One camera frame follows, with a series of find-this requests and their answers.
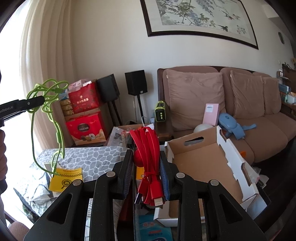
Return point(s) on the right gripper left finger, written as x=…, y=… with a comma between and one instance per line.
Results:
x=123, y=172

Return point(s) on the sofa cushion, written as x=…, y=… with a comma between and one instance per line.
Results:
x=188, y=94
x=248, y=95
x=271, y=94

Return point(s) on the brown fabric sofa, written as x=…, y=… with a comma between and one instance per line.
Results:
x=274, y=132

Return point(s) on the orange book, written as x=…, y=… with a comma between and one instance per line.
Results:
x=139, y=173

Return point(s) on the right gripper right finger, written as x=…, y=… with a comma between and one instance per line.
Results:
x=168, y=173

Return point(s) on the right black speaker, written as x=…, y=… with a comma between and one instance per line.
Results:
x=136, y=82

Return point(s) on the red tea gift bag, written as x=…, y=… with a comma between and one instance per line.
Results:
x=84, y=99

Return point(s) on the left sofa cushion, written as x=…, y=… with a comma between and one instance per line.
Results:
x=188, y=94

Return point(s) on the cardboard box tray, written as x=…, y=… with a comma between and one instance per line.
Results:
x=208, y=155

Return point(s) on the yellow paper envelope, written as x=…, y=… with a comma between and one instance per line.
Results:
x=64, y=178

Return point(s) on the pink booklet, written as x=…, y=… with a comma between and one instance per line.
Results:
x=211, y=114

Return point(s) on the red chocolate gift box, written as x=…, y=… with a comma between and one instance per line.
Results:
x=88, y=129

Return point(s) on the person left hand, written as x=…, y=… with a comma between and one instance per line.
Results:
x=3, y=162

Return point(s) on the left black speaker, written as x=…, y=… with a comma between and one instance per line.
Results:
x=107, y=88

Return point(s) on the white dome lamp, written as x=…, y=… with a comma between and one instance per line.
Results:
x=201, y=127

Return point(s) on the middle sofa cushion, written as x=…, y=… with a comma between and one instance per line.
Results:
x=248, y=95

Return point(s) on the framed bird painting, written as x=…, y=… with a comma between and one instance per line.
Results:
x=226, y=20

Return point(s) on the green portable speaker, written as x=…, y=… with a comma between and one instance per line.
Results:
x=160, y=111

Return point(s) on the black speaker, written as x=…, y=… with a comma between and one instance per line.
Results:
x=136, y=82
x=107, y=88

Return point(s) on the right sofa cushion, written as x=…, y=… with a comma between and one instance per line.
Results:
x=271, y=94

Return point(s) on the grey patterned fleece blanket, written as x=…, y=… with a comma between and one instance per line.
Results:
x=94, y=161

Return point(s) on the round wall clock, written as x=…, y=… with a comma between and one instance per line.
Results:
x=281, y=38

